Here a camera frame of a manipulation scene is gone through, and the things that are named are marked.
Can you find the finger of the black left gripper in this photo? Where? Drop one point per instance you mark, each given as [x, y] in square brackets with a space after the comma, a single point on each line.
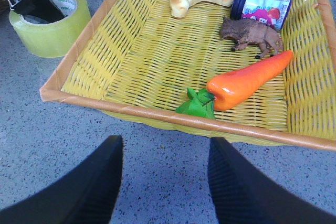
[45, 10]

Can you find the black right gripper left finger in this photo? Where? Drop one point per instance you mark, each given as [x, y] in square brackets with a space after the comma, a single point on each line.
[87, 194]

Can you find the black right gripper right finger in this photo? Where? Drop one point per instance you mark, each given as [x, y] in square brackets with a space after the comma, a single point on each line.
[243, 194]

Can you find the yellow clear packing tape roll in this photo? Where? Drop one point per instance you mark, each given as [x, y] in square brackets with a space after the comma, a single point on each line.
[53, 39]

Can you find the orange toy carrot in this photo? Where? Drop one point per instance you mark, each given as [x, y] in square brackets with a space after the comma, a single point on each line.
[227, 90]

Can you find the yellow woven plastic basket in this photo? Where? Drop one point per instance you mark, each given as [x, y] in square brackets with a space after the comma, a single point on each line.
[134, 61]

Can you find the brown toy boar figure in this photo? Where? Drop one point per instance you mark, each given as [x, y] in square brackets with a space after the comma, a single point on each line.
[251, 32]

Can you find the small labelled jar black lid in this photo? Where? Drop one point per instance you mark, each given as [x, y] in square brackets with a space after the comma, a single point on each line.
[272, 13]

